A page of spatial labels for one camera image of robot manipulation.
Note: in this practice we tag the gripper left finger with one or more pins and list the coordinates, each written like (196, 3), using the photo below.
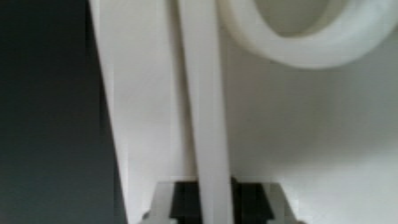
(177, 204)

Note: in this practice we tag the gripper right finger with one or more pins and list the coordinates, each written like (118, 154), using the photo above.
(260, 204)

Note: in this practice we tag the white square tabletop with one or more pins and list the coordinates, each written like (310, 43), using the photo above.
(251, 86)

